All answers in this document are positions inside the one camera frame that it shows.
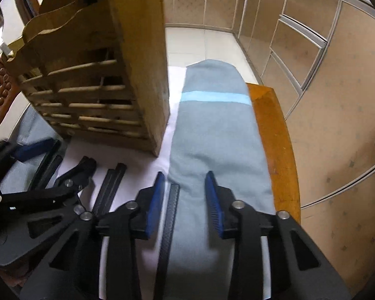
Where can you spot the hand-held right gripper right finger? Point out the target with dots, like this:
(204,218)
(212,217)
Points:
(213,206)

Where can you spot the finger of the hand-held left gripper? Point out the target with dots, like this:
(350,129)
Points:
(81,170)
(34,150)

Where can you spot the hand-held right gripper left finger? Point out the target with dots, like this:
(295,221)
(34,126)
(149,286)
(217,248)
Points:
(154,206)

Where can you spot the wooden utensil holder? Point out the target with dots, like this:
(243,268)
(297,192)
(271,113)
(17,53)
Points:
(137,68)

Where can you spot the carved wooden chair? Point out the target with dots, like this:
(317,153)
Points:
(1,97)

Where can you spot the grey and pink patchwork cloth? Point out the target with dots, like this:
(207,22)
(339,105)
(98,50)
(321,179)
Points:
(212,131)

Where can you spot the beige kitchen cabinets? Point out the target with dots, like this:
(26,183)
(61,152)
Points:
(331,131)

